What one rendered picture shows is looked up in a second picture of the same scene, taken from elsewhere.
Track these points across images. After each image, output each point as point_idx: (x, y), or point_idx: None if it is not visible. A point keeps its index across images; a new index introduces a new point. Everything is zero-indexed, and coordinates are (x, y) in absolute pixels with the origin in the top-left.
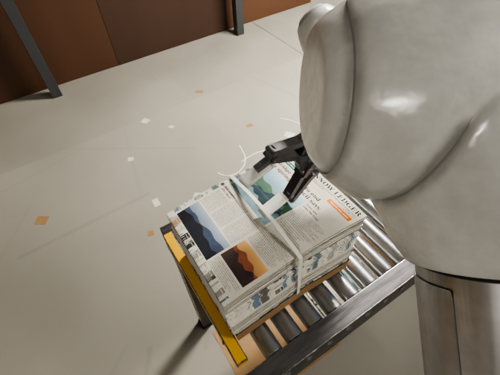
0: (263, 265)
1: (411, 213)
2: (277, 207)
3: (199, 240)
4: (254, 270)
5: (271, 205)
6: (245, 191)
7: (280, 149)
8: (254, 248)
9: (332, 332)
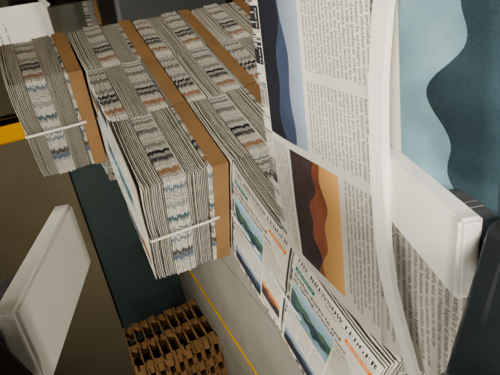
0: (342, 278)
1: None
2: (413, 246)
3: (268, 61)
4: (325, 259)
5: (404, 208)
6: (374, 4)
7: None
8: (345, 225)
9: None
